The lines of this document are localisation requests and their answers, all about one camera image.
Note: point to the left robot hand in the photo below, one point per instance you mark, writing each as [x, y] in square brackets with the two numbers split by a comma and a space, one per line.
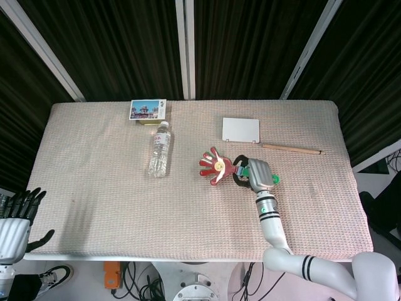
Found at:
[14, 235]

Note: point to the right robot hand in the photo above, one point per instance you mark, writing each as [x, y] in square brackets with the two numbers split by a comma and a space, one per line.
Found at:
[260, 175]

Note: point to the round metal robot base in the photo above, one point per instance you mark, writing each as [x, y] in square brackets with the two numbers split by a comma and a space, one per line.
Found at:
[194, 282]

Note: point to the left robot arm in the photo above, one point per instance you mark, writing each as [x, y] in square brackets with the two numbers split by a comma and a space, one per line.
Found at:
[6, 279]

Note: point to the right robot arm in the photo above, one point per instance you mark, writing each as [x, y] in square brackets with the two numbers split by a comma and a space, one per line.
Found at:
[272, 225]

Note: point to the orange device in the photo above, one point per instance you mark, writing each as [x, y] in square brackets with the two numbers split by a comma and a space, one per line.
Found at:
[112, 274]

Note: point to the wooden stick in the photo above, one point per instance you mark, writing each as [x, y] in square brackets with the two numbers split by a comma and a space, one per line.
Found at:
[291, 149]

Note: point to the white flat board with clips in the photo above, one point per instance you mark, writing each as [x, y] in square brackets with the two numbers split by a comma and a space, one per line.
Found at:
[240, 129]

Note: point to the black and white sneaker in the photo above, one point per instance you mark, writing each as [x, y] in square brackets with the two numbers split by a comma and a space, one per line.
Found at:
[58, 276]

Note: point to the clear plastic water bottle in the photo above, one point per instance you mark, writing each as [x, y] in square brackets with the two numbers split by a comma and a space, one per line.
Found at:
[160, 150]

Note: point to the beige waffle tablecloth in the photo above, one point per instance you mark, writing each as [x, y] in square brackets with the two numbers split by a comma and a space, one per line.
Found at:
[156, 213]

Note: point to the black chair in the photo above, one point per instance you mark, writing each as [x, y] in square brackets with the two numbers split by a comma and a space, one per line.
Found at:
[382, 203]

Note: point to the picture postcard box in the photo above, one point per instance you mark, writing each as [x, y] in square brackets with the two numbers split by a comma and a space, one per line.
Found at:
[145, 109]

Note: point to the black curtain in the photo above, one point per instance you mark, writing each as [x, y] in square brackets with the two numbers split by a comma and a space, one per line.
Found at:
[125, 47]

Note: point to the white frame post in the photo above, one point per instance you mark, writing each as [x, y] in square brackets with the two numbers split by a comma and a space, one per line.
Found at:
[310, 50]
[185, 47]
[47, 53]

